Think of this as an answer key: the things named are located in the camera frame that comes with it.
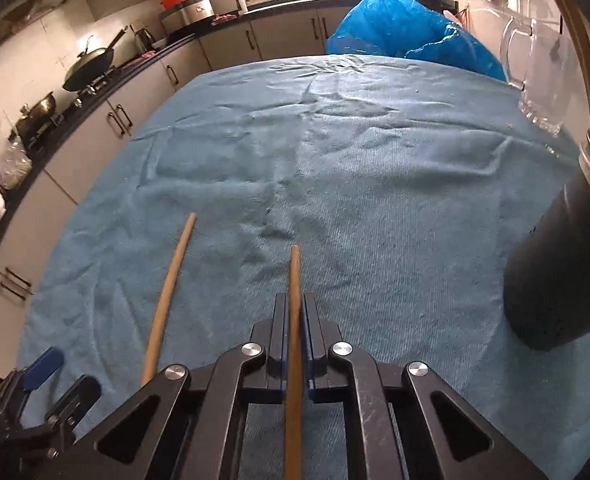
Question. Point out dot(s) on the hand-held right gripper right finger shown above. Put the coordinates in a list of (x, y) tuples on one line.
[(309, 340)]

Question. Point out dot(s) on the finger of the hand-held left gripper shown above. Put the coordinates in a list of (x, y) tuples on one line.
[(77, 402), (45, 367)]

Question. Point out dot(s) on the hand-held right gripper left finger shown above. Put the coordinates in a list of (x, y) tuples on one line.
[(280, 340)]

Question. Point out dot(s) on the black chopstick holder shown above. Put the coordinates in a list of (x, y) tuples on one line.
[(560, 270)]

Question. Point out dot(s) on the blue towel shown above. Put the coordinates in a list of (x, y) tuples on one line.
[(350, 185)]

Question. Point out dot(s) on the grey kitchen cabinets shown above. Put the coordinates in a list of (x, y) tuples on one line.
[(65, 170)]

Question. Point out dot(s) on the clear plastic bag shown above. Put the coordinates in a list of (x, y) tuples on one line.
[(10, 165)]

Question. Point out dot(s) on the dark cooking pot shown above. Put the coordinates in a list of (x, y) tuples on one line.
[(37, 115)]

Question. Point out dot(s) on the black wok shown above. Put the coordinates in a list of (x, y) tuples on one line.
[(90, 62)]

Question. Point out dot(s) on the red cloth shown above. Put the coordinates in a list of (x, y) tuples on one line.
[(224, 19)]

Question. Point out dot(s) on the blue plastic bag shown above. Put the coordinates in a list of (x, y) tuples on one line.
[(395, 25)]

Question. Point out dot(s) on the steel kettle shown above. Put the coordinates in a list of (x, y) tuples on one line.
[(145, 39)]

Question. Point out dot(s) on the steel cooker with red lid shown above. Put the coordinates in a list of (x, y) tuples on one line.
[(187, 7)]

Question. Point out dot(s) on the clear glass mug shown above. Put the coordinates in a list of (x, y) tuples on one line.
[(545, 80)]

